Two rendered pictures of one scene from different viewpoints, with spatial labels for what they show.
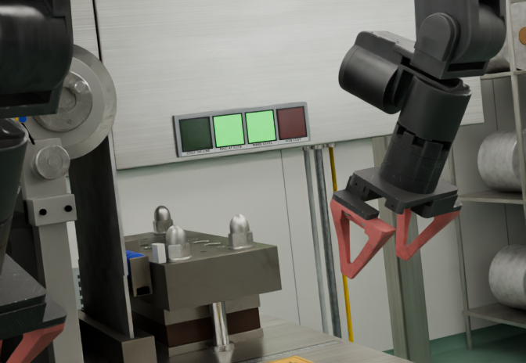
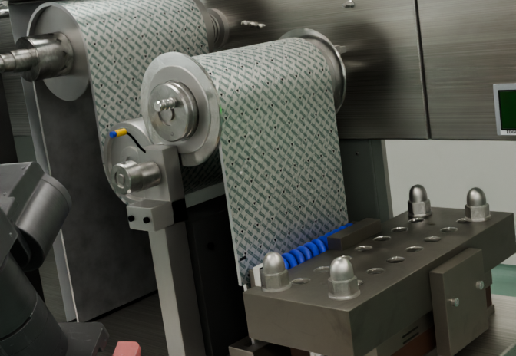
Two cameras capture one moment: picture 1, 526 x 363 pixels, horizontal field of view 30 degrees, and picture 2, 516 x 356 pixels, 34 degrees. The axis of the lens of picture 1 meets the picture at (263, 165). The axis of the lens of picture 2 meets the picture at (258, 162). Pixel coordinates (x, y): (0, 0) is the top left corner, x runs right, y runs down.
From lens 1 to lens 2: 1.21 m
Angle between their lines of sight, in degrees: 68
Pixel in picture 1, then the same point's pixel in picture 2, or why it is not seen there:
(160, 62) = (481, 17)
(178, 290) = (254, 321)
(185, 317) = not seen: hidden behind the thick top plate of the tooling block
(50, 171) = (119, 187)
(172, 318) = not seen: hidden behind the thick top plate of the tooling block
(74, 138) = (190, 146)
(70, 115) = (172, 128)
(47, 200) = (134, 209)
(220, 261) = (290, 307)
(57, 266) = (161, 265)
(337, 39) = not seen: outside the picture
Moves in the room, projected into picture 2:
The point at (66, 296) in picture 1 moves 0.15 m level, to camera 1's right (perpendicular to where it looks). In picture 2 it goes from (169, 292) to (207, 326)
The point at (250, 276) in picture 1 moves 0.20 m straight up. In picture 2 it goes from (319, 334) to (297, 161)
